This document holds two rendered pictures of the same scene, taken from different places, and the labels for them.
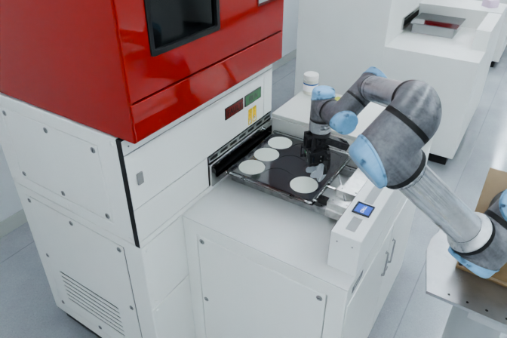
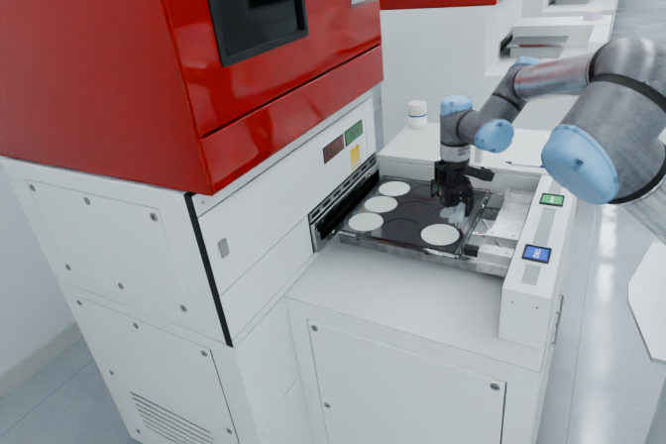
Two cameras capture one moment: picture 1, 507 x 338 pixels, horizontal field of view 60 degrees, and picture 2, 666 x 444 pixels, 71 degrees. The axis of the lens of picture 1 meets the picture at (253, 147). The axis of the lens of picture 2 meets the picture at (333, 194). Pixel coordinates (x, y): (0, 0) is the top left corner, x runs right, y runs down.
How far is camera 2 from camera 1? 0.34 m
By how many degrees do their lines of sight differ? 4
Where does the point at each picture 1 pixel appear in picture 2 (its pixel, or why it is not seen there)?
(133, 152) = (211, 210)
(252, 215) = (378, 283)
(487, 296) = not seen: outside the picture
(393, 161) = (627, 156)
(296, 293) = (458, 385)
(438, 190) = not seen: outside the picture
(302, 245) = (456, 315)
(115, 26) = (165, 16)
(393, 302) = (556, 376)
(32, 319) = not seen: outside the picture
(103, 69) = (156, 89)
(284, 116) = (394, 156)
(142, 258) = (237, 361)
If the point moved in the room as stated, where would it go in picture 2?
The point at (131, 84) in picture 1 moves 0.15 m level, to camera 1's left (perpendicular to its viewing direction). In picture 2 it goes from (198, 107) to (112, 118)
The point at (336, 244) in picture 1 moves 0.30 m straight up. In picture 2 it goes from (511, 306) to (524, 176)
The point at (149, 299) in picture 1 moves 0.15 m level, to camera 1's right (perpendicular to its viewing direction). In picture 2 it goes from (253, 417) to (311, 410)
